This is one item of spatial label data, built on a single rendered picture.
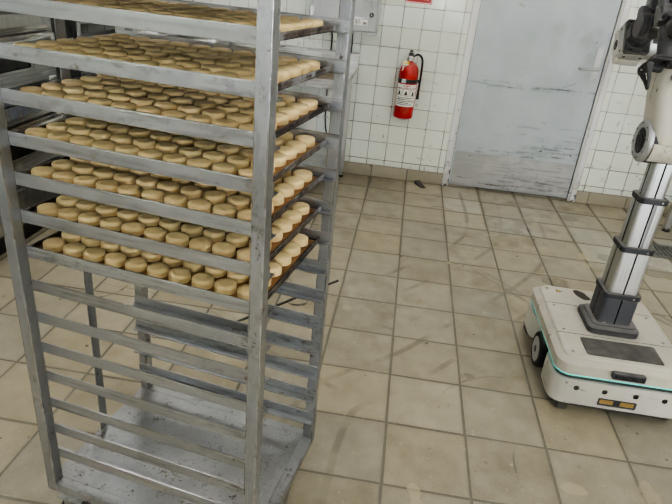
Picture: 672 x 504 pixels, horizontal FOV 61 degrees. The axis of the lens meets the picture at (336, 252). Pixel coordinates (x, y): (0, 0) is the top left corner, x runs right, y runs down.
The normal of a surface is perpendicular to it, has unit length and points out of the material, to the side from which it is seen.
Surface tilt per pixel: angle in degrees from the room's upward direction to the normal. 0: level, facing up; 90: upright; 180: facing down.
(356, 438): 0
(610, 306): 90
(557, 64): 90
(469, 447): 0
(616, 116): 90
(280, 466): 0
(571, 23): 90
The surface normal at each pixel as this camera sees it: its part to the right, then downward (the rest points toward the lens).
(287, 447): 0.09, -0.90
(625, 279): -0.14, 0.42
